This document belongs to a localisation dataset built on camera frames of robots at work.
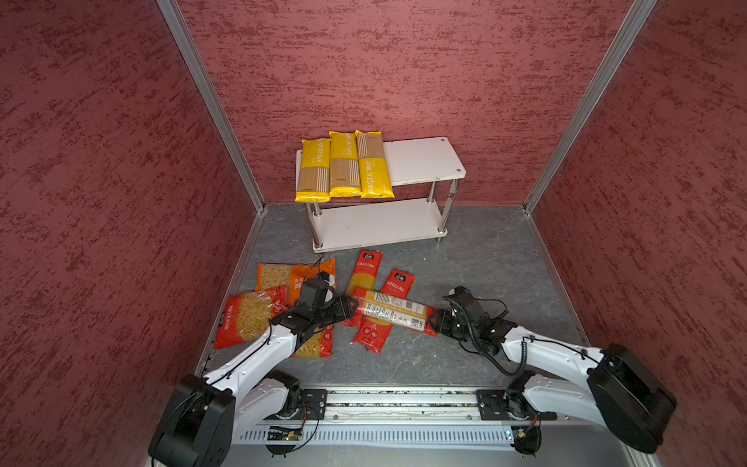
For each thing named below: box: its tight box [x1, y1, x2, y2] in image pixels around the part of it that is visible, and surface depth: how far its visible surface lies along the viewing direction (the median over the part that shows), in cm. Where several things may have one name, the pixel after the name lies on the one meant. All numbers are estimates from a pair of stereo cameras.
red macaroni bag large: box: [289, 323, 335, 360], surface depth 82 cm
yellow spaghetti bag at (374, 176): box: [355, 130, 396, 200], surface depth 82 cm
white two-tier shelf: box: [303, 136, 466, 253], surface depth 103 cm
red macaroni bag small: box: [213, 285, 289, 350], surface depth 87 cm
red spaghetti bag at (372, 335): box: [353, 268, 416, 356], surface depth 87 cm
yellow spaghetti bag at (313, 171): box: [294, 138, 332, 203], surface depth 81 cm
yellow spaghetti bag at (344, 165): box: [328, 130, 363, 198], surface depth 82 cm
